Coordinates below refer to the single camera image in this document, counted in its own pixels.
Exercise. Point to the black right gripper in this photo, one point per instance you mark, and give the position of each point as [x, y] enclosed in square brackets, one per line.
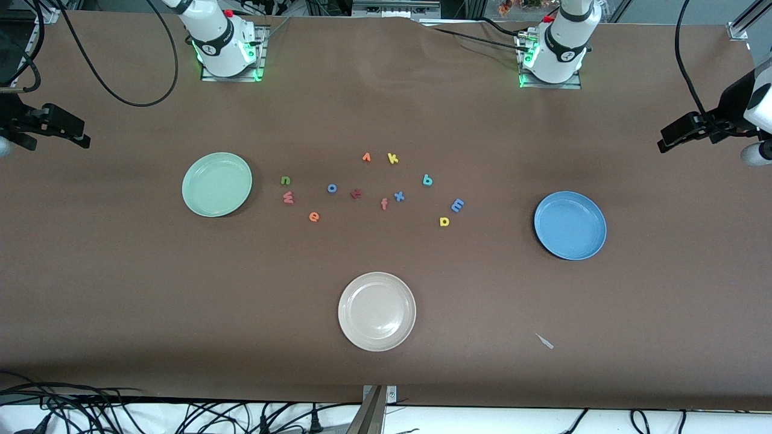
[13, 116]

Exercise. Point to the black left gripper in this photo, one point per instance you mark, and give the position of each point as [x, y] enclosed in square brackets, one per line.
[728, 114]

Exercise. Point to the red foam letter w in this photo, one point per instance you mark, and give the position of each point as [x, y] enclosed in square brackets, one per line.
[288, 198]

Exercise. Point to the blue foam letter m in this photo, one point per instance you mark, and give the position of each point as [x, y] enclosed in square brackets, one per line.
[458, 205]

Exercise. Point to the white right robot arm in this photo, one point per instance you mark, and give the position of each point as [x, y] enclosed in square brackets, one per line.
[217, 42]

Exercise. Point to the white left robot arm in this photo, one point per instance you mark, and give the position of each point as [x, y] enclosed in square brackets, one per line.
[558, 54]

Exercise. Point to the blue plate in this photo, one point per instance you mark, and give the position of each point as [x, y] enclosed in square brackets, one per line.
[570, 226]

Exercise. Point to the brown table cover sheet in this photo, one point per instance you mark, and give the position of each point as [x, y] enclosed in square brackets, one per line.
[120, 271]

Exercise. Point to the light green plate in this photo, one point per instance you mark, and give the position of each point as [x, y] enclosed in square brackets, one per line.
[217, 184]

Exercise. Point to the orange dried flowers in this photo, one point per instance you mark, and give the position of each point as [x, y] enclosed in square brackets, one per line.
[505, 7]

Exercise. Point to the small white paper scrap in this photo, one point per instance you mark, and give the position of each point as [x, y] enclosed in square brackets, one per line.
[545, 342]

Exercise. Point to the grey metal box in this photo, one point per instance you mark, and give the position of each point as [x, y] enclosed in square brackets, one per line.
[395, 7]

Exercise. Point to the beige plate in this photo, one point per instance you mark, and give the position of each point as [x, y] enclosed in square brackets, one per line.
[377, 311]

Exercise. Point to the black power plug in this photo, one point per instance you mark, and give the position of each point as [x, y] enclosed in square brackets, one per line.
[263, 425]
[314, 424]

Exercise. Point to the grey metal beam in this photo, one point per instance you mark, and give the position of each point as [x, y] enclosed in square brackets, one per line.
[368, 419]

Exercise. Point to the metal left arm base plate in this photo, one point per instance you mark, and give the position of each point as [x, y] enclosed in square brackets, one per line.
[576, 83]

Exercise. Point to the grey metal bracket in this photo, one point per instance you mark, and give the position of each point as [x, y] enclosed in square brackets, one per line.
[392, 395]

